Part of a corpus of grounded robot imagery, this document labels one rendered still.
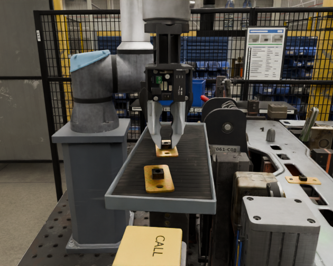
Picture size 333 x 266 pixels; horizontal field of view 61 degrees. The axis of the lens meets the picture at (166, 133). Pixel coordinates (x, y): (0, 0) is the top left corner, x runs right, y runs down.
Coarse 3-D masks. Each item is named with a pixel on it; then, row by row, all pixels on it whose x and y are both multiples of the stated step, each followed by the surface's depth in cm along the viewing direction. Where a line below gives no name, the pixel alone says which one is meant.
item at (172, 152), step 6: (162, 144) 52; (168, 144) 52; (156, 150) 51; (162, 150) 51; (168, 150) 51; (174, 150) 51; (156, 156) 49; (162, 156) 49; (168, 156) 49; (174, 156) 49
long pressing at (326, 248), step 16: (256, 128) 124; (256, 144) 104; (272, 144) 104; (288, 144) 104; (272, 160) 89; (288, 160) 89; (304, 160) 89; (320, 176) 78; (288, 192) 70; (304, 192) 70; (320, 192) 70; (320, 208) 63; (320, 224) 57; (320, 240) 52; (320, 256) 48
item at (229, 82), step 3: (225, 81) 114; (228, 81) 114; (231, 81) 115; (234, 81) 114; (222, 84) 116; (225, 84) 114; (228, 84) 114; (231, 84) 116; (234, 84) 115; (225, 87) 114; (228, 87) 114; (225, 90) 115; (228, 90) 115; (225, 93) 116; (228, 93) 115; (225, 96) 118; (228, 96) 115; (231, 96) 115
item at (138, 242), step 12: (132, 228) 30; (144, 228) 30; (156, 228) 30; (168, 228) 30; (132, 240) 28; (144, 240) 28; (156, 240) 28; (168, 240) 28; (180, 240) 28; (120, 252) 26; (132, 252) 26; (144, 252) 26; (156, 252) 26; (168, 252) 26; (180, 252) 27; (120, 264) 25; (132, 264) 25; (144, 264) 25; (156, 264) 25; (168, 264) 25
